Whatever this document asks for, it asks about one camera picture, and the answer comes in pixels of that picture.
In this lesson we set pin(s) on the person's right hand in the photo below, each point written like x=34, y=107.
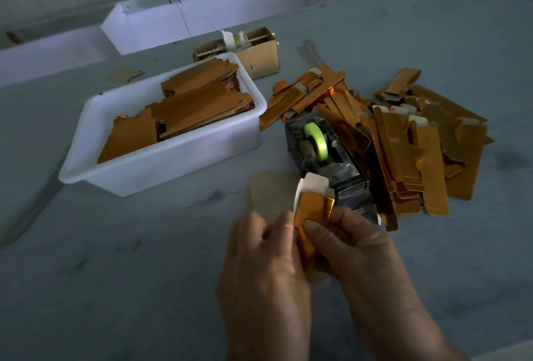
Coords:
x=375, y=282

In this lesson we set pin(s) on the person's left hand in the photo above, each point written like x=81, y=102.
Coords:
x=262, y=294

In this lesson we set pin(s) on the gold carton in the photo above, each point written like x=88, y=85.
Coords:
x=315, y=205

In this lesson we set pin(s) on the pile of beige blanks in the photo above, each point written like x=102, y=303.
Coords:
x=268, y=194

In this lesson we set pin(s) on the pile of gold boxes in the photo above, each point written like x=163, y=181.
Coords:
x=416, y=144

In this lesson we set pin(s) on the gold cartons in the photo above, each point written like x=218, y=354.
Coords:
x=204, y=105

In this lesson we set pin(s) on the black tape dispenser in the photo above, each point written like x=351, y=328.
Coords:
x=350, y=186

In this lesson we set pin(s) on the green tape roll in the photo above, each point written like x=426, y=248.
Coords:
x=316, y=140

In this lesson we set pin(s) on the white plastic bin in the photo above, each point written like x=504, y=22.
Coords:
x=162, y=169

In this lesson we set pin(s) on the small cardboard box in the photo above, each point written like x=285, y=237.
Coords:
x=262, y=58

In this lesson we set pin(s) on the small brown object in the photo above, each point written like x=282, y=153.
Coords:
x=14, y=38

